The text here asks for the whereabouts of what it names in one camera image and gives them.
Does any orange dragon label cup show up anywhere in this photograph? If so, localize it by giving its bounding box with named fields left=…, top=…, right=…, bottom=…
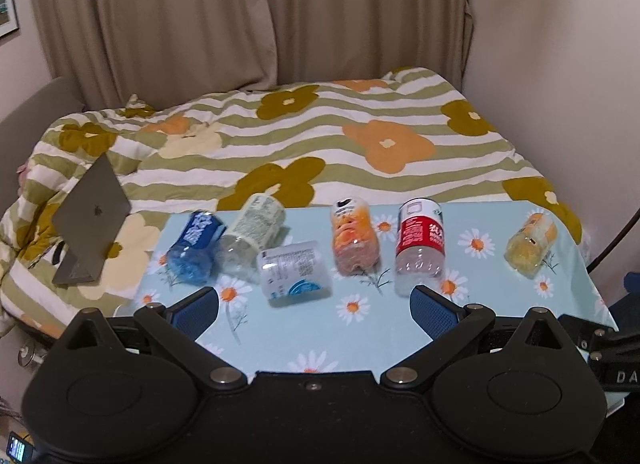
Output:
left=330, top=196, right=380, bottom=275

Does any yellow label clear cup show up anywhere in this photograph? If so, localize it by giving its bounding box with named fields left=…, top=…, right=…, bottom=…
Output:
left=504, top=213, right=558, bottom=279

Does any beige curtain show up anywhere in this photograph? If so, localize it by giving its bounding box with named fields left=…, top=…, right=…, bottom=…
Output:
left=32, top=0, right=473, bottom=109

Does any black cable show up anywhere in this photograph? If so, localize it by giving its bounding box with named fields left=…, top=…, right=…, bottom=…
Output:
left=584, top=208, right=640, bottom=275

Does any daisy print blue tablecloth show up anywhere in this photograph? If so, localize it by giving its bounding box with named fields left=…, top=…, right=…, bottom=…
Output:
left=113, top=200, right=622, bottom=410

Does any grey bed headboard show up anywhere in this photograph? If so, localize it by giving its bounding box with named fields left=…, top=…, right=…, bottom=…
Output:
left=0, top=77, right=85, bottom=213

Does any red label clear cup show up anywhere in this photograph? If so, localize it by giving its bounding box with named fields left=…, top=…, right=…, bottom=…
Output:
left=395, top=197, right=446, bottom=297

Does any grey laptop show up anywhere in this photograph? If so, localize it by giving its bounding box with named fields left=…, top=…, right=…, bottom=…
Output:
left=52, top=154, right=131, bottom=285

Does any striped floral bed quilt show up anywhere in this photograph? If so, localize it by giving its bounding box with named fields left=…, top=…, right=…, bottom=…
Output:
left=1, top=67, right=582, bottom=338

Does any framed wall picture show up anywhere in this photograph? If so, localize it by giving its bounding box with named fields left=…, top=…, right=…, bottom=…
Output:
left=0, top=0, right=20, bottom=39

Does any small lit device screen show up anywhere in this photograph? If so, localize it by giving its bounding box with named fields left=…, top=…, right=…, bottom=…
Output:
left=6, top=432, right=36, bottom=464

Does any pale green label cup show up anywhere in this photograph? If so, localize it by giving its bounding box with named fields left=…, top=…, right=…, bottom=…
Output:
left=216, top=193, right=285, bottom=283

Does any white blue label cup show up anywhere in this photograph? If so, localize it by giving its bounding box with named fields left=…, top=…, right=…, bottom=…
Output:
left=256, top=241, right=332, bottom=307

